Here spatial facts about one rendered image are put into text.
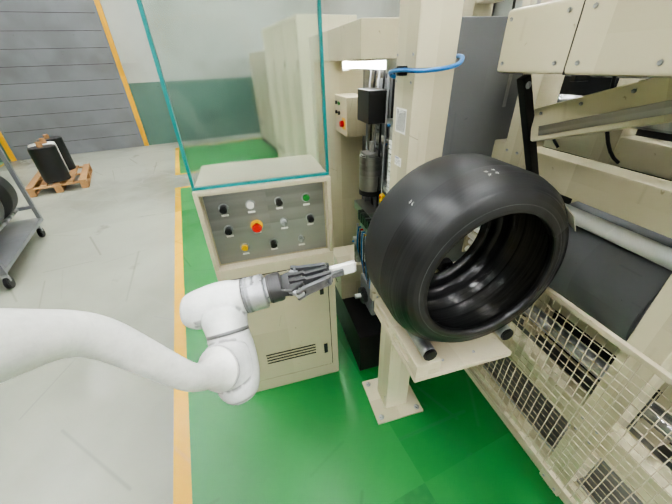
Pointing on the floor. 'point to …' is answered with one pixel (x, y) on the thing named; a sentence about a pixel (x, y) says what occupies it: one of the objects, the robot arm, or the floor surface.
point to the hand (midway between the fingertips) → (343, 268)
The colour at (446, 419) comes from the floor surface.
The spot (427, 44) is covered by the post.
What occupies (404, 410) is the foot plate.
